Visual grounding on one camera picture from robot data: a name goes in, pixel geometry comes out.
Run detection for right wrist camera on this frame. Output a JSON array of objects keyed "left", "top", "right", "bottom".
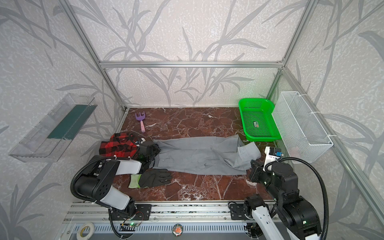
[{"left": 263, "top": 147, "right": 284, "bottom": 172}]

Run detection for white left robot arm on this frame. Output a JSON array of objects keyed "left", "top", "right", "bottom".
[{"left": 70, "top": 141, "right": 160, "bottom": 216}]

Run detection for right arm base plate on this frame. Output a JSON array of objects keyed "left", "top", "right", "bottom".
[{"left": 228, "top": 202, "right": 248, "bottom": 221}]

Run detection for aluminium frame rails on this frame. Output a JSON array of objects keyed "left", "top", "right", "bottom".
[{"left": 54, "top": 1, "right": 384, "bottom": 240}]

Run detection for white wire mesh basket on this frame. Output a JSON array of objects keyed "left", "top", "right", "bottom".
[{"left": 272, "top": 91, "right": 333, "bottom": 163}]

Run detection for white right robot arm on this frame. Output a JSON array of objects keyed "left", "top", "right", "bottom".
[{"left": 244, "top": 157, "right": 330, "bottom": 240}]

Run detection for black green work glove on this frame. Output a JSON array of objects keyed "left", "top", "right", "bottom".
[{"left": 128, "top": 169, "right": 173, "bottom": 189}]

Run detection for white tape roll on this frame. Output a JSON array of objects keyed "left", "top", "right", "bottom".
[{"left": 76, "top": 222, "right": 96, "bottom": 240}]

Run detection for clear plastic wall shelf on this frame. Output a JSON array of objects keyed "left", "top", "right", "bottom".
[{"left": 9, "top": 94, "right": 98, "bottom": 163}]

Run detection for purple pink toy rake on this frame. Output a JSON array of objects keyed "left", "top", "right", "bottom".
[{"left": 135, "top": 112, "right": 146, "bottom": 133}]

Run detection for red black plaid shirt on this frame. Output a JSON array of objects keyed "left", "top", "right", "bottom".
[{"left": 99, "top": 133, "right": 141, "bottom": 160}]

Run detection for green plastic basket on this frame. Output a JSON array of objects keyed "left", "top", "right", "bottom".
[{"left": 239, "top": 98, "right": 282, "bottom": 142}]

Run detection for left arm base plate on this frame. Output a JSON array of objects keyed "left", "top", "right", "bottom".
[{"left": 109, "top": 204, "right": 152, "bottom": 221}]

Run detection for round red emblem button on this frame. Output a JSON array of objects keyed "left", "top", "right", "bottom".
[{"left": 172, "top": 224, "right": 183, "bottom": 237}]

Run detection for grey long sleeve shirt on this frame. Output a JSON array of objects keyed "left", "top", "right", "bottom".
[{"left": 154, "top": 135, "right": 261, "bottom": 176}]

